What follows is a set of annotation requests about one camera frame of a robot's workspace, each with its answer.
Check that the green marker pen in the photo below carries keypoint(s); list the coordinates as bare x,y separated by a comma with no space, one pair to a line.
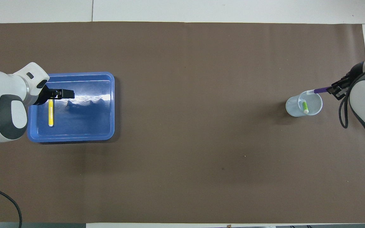
305,107

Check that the clear plastic cup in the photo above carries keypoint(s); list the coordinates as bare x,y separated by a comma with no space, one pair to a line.
295,109

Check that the brown paper table mat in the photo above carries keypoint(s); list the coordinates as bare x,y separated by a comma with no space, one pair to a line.
182,177

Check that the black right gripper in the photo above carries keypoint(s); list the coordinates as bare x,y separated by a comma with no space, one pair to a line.
352,77

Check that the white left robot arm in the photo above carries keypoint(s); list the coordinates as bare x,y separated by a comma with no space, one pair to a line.
2,107

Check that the purple marker pen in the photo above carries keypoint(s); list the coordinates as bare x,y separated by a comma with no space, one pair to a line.
320,90

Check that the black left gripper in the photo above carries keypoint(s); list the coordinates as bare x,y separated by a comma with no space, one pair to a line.
42,96

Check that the blue plastic tray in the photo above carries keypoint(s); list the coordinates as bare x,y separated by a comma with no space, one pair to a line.
84,120

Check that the yellow marker pen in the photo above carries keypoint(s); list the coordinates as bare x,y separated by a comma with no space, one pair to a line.
51,114

